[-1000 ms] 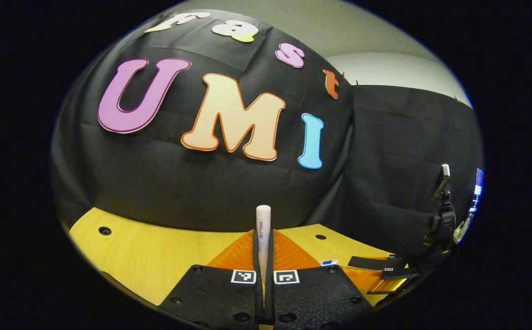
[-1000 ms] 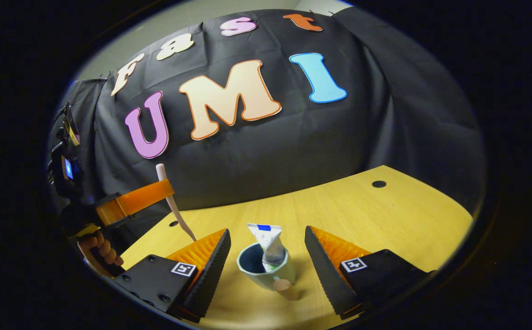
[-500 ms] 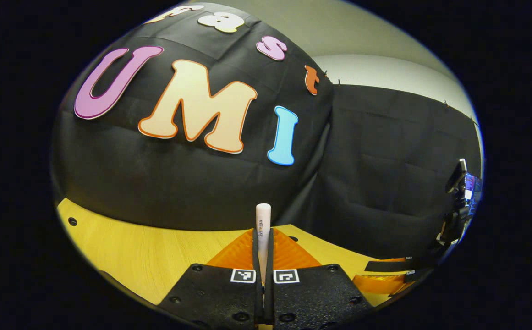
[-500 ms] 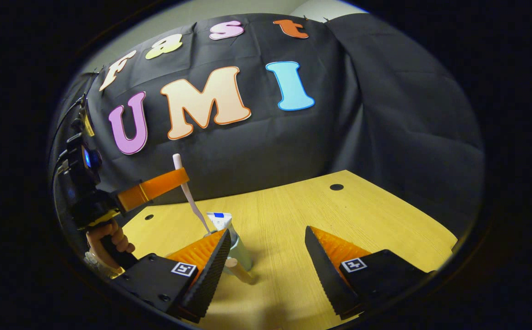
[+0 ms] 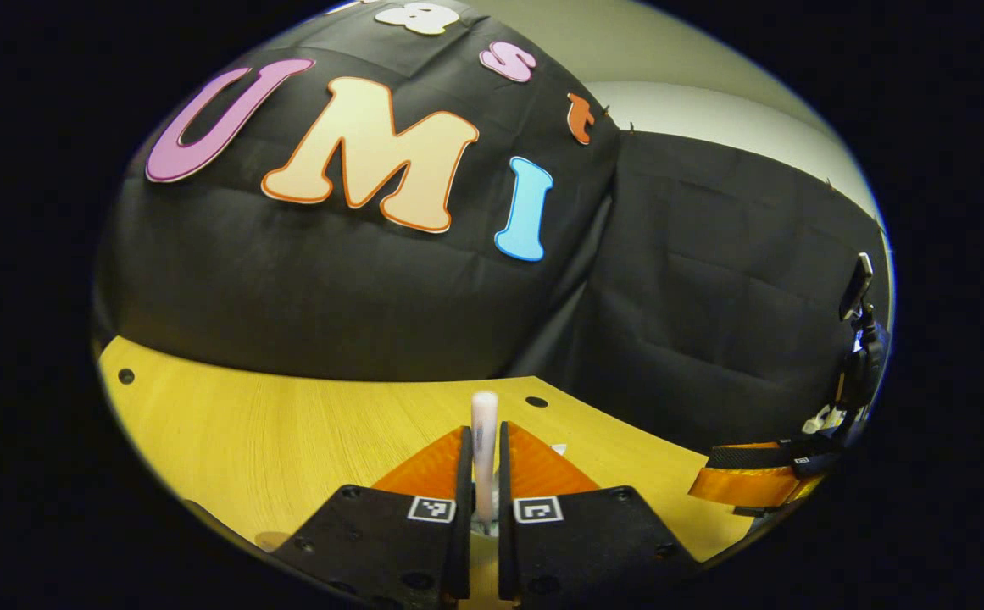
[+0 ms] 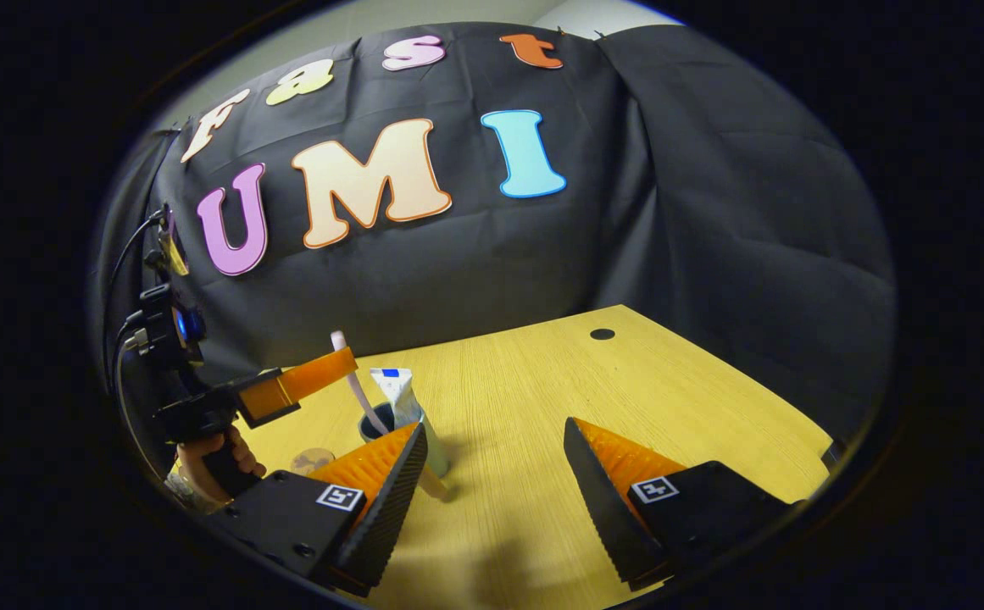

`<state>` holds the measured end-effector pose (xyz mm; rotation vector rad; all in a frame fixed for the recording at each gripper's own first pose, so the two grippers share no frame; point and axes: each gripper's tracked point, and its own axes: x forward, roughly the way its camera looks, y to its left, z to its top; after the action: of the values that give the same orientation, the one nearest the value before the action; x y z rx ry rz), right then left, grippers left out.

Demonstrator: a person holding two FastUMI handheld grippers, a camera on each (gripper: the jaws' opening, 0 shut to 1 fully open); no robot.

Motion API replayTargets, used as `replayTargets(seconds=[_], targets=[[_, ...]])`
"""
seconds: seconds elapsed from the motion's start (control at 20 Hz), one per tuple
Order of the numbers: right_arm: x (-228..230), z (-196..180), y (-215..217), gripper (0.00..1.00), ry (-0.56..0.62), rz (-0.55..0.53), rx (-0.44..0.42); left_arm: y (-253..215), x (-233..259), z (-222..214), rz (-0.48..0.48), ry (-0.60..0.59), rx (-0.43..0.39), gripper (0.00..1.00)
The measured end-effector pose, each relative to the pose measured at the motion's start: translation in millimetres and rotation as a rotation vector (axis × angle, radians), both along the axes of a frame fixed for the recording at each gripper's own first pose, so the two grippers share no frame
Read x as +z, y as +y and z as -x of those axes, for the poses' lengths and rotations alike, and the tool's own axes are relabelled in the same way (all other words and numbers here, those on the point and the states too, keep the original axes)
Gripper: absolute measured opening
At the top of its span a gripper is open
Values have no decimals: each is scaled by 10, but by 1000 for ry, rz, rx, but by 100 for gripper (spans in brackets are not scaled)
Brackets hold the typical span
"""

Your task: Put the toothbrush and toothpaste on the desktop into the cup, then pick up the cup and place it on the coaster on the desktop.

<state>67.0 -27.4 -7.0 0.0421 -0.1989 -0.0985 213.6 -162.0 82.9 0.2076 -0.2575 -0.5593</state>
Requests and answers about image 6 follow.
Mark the white toothpaste tube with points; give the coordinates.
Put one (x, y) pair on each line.
(398, 394)

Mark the round cork coaster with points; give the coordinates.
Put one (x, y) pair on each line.
(309, 462)

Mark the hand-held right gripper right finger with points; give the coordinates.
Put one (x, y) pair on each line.
(597, 500)

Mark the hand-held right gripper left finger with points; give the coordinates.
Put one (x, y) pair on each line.
(394, 504)

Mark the yellow wooden desktop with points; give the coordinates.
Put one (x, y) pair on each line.
(525, 398)

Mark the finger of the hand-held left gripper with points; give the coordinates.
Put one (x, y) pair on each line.
(314, 377)

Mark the black backdrop cloth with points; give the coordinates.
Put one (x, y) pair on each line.
(475, 263)

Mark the pale pink toothbrush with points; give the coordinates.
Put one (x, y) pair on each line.
(356, 385)

